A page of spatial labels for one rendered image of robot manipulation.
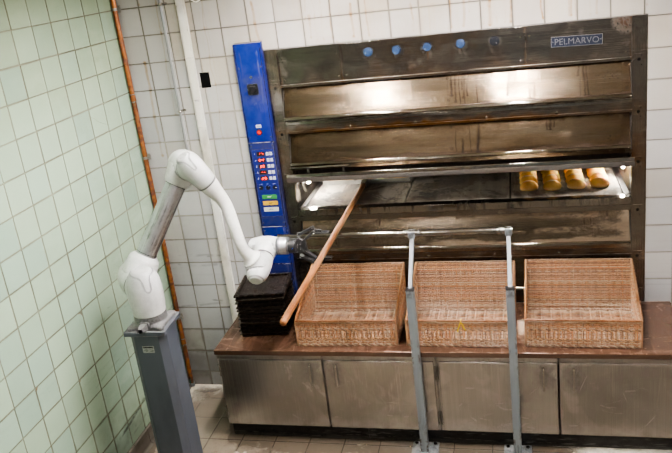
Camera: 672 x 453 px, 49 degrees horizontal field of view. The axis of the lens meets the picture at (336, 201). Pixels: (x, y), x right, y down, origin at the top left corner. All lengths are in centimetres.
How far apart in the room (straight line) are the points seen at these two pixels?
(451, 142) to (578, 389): 140
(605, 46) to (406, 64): 98
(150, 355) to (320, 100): 159
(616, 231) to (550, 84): 86
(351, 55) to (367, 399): 183
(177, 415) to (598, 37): 275
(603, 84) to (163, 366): 254
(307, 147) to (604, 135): 157
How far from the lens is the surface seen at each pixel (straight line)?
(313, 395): 418
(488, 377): 396
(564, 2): 390
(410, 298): 371
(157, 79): 438
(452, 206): 413
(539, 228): 417
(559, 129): 402
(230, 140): 430
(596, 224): 419
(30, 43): 376
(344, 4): 398
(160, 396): 379
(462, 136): 402
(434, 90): 398
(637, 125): 405
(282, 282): 426
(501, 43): 393
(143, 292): 355
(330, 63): 405
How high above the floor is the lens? 255
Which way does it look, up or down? 18 degrees down
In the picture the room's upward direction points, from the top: 7 degrees counter-clockwise
